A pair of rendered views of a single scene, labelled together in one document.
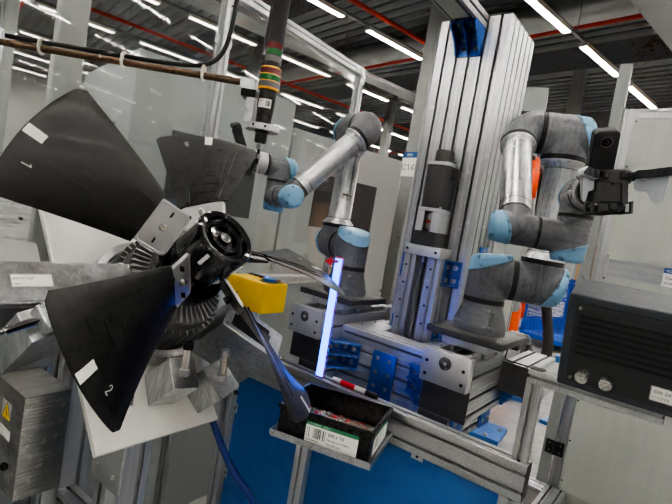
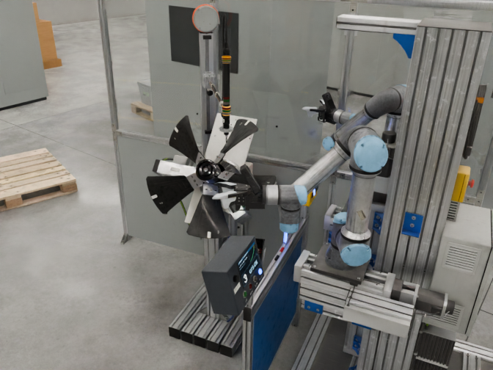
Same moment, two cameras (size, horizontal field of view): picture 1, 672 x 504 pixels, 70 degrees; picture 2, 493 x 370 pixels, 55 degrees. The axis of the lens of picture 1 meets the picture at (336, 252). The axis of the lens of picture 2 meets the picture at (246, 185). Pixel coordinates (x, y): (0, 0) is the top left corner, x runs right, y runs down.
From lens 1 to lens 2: 2.32 m
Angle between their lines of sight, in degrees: 77
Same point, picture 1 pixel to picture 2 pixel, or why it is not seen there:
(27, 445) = not seen: hidden behind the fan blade
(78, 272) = (187, 169)
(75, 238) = (213, 154)
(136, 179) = (192, 144)
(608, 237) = not seen: outside the picture
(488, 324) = (331, 256)
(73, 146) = (182, 133)
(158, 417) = not seen: hidden behind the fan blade
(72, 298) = (151, 179)
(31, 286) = (174, 171)
